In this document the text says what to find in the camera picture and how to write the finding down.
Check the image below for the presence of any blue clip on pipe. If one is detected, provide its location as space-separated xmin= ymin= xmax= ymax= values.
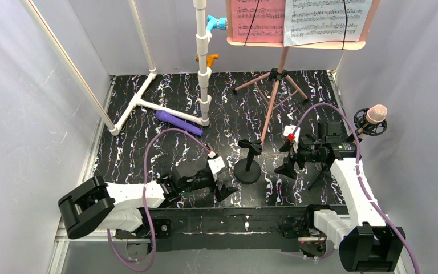
xmin=206 ymin=15 xmax=228 ymax=31

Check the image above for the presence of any pink music stand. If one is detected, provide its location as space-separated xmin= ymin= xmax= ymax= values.
xmin=226 ymin=1 xmax=380 ymax=141

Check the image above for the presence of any pink microphone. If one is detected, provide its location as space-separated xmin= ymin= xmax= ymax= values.
xmin=363 ymin=104 xmax=388 ymax=131

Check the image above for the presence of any black tripod mic stand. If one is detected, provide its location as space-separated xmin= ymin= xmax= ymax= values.
xmin=319 ymin=108 xmax=387 ymax=171

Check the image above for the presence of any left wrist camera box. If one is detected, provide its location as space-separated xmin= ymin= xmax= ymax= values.
xmin=207 ymin=150 xmax=226 ymax=175

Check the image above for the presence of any white sheet music page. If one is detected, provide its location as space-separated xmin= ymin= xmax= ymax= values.
xmin=283 ymin=0 xmax=372 ymax=47

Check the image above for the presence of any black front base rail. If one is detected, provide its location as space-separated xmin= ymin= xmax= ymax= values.
xmin=113 ymin=204 xmax=350 ymax=252

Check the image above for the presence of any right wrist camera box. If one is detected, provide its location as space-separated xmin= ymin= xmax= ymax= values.
xmin=283 ymin=125 xmax=301 ymax=152

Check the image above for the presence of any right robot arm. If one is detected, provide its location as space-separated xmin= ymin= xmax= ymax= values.
xmin=275 ymin=122 xmax=405 ymax=273

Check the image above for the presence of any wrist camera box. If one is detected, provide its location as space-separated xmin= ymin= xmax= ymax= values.
xmin=283 ymin=125 xmax=301 ymax=152
xmin=207 ymin=150 xmax=226 ymax=175

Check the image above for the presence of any white PVC pipe frame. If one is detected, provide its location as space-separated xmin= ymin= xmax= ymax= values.
xmin=20 ymin=1 xmax=225 ymax=136

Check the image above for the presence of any orange clip on pipe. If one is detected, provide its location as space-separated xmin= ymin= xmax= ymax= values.
xmin=206 ymin=54 xmax=220 ymax=68

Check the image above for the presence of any purple microphone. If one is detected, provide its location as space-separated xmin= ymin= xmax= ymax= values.
xmin=155 ymin=110 xmax=203 ymax=136

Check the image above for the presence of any black round-base mic stand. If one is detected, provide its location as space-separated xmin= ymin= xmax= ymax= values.
xmin=233 ymin=139 xmax=262 ymax=184

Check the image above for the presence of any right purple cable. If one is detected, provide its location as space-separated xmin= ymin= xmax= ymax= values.
xmin=294 ymin=103 xmax=420 ymax=274

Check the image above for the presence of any pink sheet music page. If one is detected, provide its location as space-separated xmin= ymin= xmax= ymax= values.
xmin=228 ymin=0 xmax=286 ymax=43

